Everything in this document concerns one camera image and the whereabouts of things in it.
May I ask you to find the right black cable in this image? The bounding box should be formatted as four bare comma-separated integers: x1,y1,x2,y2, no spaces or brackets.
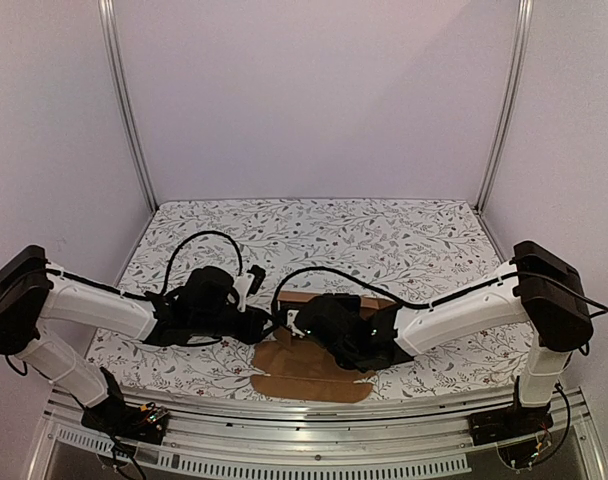
269,265,608,331

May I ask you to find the aluminium frame post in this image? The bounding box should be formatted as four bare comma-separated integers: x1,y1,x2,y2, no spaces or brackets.
474,0,534,217
98,0,159,214

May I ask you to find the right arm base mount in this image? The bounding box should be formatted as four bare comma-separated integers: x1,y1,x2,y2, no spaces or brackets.
467,401,553,446

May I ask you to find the black cable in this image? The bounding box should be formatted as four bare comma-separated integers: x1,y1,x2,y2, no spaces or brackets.
269,265,608,331
161,230,245,296

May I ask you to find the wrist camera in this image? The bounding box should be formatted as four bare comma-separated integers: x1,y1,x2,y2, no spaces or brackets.
183,263,266,314
286,294,361,344

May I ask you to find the left aluminium frame post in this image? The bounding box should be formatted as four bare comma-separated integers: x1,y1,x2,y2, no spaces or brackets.
98,0,159,214

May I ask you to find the floral patterned table mat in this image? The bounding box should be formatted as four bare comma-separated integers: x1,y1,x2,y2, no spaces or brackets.
87,199,500,401

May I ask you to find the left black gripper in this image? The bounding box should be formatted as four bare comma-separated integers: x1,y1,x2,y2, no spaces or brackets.
191,306,281,346

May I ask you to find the front aluminium rail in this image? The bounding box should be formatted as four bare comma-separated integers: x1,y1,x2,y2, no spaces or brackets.
26,384,608,480

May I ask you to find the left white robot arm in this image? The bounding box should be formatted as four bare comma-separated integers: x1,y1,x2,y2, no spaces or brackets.
0,245,278,434

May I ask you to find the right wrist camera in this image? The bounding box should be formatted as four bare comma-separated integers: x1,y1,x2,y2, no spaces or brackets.
286,294,361,344

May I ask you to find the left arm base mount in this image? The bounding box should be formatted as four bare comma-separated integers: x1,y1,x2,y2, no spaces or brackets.
81,392,169,445

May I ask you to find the brown cardboard box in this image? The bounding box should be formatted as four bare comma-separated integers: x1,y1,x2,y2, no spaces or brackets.
251,291,413,403

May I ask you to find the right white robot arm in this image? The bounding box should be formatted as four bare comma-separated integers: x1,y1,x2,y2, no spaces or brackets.
294,241,608,436

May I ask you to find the right aluminium frame post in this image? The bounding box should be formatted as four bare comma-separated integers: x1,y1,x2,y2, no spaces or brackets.
474,0,534,217

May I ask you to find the left black cable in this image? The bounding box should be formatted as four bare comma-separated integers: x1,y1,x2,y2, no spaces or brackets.
161,230,245,296

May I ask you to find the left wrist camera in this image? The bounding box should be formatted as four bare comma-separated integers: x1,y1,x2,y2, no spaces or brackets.
183,263,266,314

